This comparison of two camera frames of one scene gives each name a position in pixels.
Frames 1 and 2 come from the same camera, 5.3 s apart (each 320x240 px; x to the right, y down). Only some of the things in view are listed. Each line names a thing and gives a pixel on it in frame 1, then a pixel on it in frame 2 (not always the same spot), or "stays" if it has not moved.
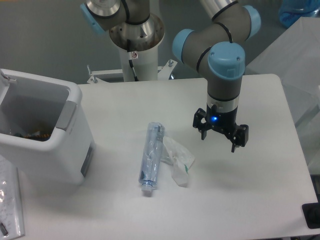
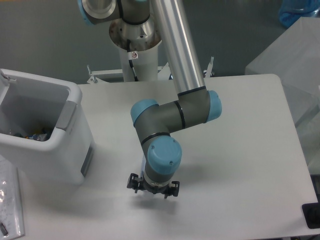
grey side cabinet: [294, 57] stays
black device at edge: [311, 212] stays
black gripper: [224, 121] to [135, 182]
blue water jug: [291, 11] stays
